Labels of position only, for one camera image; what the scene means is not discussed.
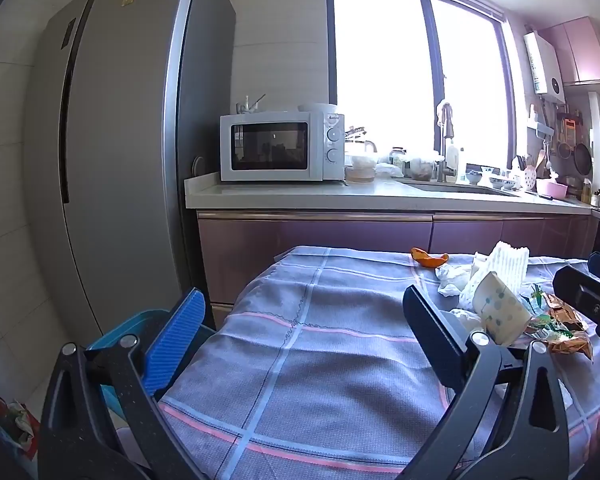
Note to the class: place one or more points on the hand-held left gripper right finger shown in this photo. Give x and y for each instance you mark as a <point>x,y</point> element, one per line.
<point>432,340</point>

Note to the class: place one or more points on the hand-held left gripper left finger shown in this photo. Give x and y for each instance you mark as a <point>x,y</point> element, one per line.
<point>175,345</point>

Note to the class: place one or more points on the white tissue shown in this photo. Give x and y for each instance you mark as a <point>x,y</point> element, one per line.
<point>452,280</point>
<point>462,316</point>

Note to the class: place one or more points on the green snack wrapper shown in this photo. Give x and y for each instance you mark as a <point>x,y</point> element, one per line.
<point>540,295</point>

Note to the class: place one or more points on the teal plastic bin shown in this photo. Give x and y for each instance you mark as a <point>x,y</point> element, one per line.
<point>135,321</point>

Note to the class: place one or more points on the white green printed wrapper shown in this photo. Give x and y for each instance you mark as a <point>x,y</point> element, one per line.
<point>547,330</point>

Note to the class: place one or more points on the golden snack wrapper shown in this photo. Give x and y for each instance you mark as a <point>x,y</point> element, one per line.
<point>570,345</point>

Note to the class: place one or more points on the dotted paper cup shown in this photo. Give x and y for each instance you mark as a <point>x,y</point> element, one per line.
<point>500,310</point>

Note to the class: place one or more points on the white foam fruit net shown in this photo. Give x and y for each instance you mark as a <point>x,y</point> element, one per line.
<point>505,265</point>

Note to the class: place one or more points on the orange peel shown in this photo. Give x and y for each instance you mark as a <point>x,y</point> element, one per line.
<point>427,260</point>

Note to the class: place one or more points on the pink bowl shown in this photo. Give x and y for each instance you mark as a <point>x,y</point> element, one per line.
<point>552,189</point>

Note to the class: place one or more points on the grey plaid tablecloth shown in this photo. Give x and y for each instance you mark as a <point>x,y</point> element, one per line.
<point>330,360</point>

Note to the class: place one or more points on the black frying pan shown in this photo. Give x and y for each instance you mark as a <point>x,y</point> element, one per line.
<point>582,157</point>

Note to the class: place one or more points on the white spotted ladle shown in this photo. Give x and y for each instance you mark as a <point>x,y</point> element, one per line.
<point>531,177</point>

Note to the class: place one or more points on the blue white porcelain bowl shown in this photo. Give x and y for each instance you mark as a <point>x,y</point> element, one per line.
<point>491,177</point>
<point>509,183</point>
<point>473,177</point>

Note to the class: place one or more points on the purple base cabinets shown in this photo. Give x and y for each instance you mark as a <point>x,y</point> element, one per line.
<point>305,240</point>

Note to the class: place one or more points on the red plastic bag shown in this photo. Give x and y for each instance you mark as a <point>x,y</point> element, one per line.
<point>27,430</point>

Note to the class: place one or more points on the white soap bottle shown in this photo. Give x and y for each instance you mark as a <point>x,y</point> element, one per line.
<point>461,167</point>

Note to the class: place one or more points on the large glass jar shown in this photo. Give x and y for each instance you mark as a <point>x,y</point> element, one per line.
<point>422,167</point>

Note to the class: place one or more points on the clear plastic bag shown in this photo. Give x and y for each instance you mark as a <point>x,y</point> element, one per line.
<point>390,170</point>

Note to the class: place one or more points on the round grey plate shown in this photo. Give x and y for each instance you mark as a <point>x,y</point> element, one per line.
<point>198,166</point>

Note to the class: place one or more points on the small glass jar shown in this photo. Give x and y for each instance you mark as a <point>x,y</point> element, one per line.
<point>397,156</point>

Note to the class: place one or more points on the steel kitchen faucet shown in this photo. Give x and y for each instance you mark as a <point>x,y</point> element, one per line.
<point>447,150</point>

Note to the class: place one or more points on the white kitchen countertop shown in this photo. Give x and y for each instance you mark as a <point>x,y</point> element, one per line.
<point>305,195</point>

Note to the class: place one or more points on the grey steel refrigerator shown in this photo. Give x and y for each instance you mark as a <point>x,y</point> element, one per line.
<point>120,135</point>

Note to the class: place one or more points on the white microwave oven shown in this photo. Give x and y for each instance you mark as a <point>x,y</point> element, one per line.
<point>275,145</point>

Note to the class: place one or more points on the cup with utensils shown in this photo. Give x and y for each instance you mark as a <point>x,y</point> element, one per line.
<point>247,106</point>

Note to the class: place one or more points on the large kitchen window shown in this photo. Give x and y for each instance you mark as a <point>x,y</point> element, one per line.
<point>380,60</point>

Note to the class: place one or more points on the white wall shelf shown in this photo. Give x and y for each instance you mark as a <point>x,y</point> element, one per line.
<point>542,129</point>

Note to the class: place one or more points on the white wall water heater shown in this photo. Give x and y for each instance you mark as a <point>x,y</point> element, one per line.
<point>545,65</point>

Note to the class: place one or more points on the pink wall cabinet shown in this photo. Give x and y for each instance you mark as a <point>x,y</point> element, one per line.
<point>580,50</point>

